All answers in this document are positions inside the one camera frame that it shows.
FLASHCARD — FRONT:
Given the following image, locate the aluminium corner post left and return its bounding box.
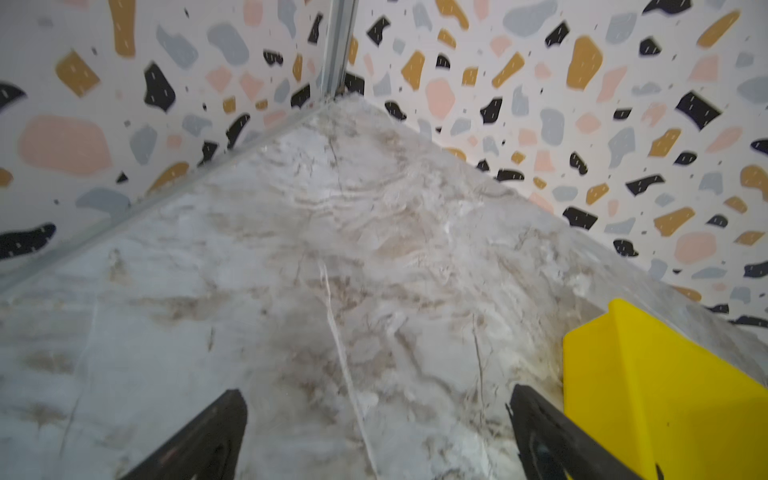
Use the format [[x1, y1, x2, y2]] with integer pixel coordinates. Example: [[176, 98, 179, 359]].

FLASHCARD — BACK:
[[319, 0, 359, 100]]

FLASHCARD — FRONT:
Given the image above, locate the yellow plastic bin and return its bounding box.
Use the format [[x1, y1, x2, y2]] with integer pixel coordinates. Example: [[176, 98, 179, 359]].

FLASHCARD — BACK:
[[563, 299, 767, 479]]

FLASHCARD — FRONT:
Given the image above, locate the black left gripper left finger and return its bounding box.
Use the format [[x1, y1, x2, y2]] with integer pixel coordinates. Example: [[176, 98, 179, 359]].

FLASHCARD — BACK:
[[124, 389, 248, 480]]

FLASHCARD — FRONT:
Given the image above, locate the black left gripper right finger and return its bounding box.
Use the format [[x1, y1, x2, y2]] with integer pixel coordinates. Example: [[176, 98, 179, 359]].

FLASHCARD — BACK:
[[506, 384, 638, 479]]

